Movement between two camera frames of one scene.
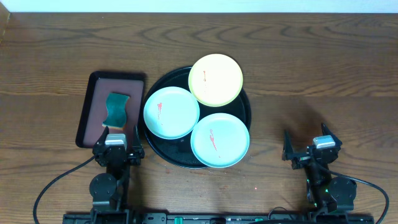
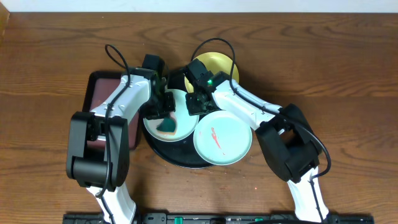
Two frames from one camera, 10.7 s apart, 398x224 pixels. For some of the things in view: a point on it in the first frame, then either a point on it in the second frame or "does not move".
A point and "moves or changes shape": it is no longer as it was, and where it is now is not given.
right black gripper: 289,151 -> 192,109
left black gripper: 138,154 -> 171,107
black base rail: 217,218 does not move
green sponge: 116,108 moves or changes shape
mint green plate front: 219,140 does not move
